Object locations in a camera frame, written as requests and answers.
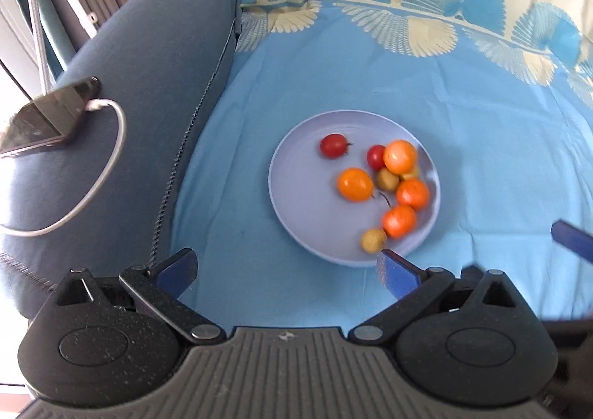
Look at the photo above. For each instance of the blue fan-print sheet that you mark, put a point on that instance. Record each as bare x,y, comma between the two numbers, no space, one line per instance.
486,122

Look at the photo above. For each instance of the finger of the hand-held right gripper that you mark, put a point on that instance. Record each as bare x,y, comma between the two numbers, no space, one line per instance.
572,238

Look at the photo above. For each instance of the black smartphone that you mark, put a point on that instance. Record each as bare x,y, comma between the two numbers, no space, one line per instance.
46,118

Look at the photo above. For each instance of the orange cherry tomato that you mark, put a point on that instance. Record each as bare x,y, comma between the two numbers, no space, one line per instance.
399,221
413,194
400,156
356,184

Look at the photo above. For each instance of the pale blue plate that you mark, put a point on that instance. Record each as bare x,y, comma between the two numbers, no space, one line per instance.
305,196

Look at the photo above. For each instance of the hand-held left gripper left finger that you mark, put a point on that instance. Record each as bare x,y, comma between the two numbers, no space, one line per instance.
178,271

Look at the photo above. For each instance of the yellow longan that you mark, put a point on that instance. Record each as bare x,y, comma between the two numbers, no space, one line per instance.
387,179
413,173
373,240

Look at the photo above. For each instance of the red cherry tomato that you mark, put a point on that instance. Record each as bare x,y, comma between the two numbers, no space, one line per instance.
375,158
332,146

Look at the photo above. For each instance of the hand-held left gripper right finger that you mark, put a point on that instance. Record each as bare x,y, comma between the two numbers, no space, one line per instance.
396,273

